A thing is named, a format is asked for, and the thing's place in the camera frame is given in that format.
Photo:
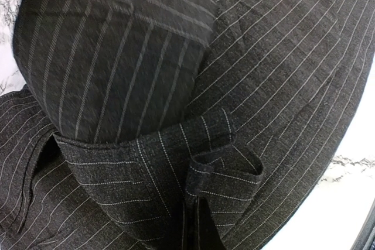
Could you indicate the black pinstriped long sleeve shirt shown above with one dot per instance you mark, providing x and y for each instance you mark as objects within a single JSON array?
[{"x": 174, "y": 124}]

